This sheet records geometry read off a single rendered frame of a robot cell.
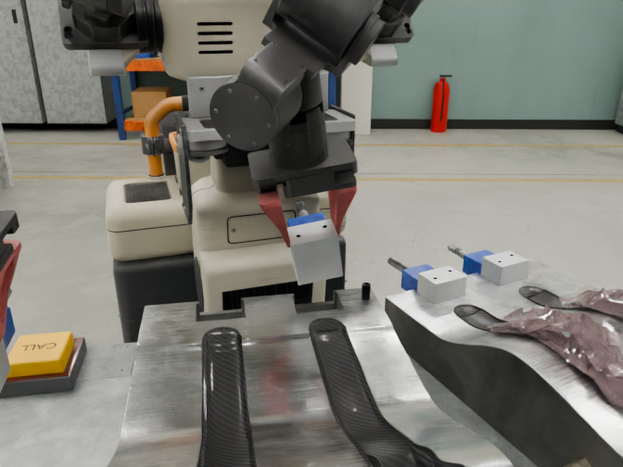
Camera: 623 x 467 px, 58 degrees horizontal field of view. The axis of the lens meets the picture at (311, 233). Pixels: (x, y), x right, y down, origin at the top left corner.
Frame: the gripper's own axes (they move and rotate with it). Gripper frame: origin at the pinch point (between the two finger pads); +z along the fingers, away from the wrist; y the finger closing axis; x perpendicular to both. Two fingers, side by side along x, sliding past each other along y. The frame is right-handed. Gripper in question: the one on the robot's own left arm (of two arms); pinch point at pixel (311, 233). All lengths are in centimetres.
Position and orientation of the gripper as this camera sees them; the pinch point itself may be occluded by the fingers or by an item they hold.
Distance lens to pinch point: 60.1
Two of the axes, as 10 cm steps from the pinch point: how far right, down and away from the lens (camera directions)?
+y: 9.8, -1.9, 0.8
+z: 1.2, 8.3, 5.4
